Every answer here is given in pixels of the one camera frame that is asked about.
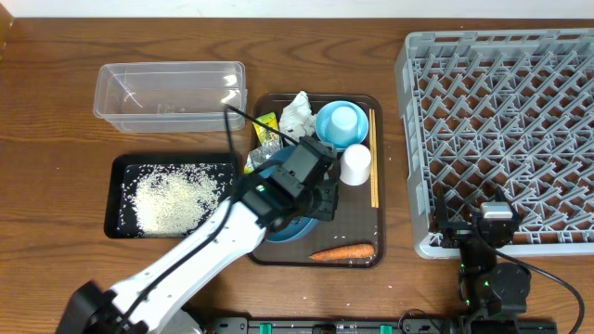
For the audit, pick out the yellow green snack wrapper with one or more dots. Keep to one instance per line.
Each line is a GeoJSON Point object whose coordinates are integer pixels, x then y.
{"type": "Point", "coordinates": [264, 135]}

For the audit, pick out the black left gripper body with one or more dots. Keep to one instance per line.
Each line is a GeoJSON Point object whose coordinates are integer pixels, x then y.
{"type": "Point", "coordinates": [326, 204]}

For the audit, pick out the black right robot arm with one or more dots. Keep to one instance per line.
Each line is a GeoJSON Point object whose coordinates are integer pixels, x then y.
{"type": "Point", "coordinates": [494, 292]}

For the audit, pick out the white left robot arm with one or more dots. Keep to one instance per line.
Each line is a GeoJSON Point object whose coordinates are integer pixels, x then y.
{"type": "Point", "coordinates": [147, 301]}

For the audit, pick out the orange carrot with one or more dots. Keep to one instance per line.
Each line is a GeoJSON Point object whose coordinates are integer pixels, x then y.
{"type": "Point", "coordinates": [356, 251]}

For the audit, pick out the white napkin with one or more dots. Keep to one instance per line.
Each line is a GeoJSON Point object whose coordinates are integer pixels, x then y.
{"type": "Point", "coordinates": [298, 119]}

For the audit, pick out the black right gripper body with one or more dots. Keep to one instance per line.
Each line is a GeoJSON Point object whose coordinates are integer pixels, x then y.
{"type": "Point", "coordinates": [458, 235]}

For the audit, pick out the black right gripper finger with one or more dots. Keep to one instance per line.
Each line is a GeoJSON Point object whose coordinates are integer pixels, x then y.
{"type": "Point", "coordinates": [500, 196]}
{"type": "Point", "coordinates": [440, 216]}

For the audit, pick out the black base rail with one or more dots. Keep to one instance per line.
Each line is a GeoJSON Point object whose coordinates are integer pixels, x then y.
{"type": "Point", "coordinates": [408, 325]}

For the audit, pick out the clear plastic bin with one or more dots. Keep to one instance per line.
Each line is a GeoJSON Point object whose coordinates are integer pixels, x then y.
{"type": "Point", "coordinates": [171, 97]}

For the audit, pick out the dark blue plate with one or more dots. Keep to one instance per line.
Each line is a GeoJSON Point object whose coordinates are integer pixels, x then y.
{"type": "Point", "coordinates": [299, 227]}

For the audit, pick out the wooden chopstick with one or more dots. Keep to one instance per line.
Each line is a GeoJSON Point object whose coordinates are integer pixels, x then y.
{"type": "Point", "coordinates": [370, 165]}
{"type": "Point", "coordinates": [374, 151]}

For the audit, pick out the dark brown tray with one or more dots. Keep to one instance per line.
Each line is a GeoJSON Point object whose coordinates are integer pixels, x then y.
{"type": "Point", "coordinates": [355, 221]}

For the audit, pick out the light blue cup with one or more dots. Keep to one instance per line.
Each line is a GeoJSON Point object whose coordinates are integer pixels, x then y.
{"type": "Point", "coordinates": [342, 127]}

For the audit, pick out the black tray with rice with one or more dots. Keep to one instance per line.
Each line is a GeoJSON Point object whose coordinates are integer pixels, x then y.
{"type": "Point", "coordinates": [165, 195]}

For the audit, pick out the light blue bowl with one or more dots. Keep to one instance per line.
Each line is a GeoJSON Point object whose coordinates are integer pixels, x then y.
{"type": "Point", "coordinates": [322, 121]}

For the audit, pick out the grey dishwasher rack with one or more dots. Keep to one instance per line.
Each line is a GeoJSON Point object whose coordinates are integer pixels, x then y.
{"type": "Point", "coordinates": [509, 111]}

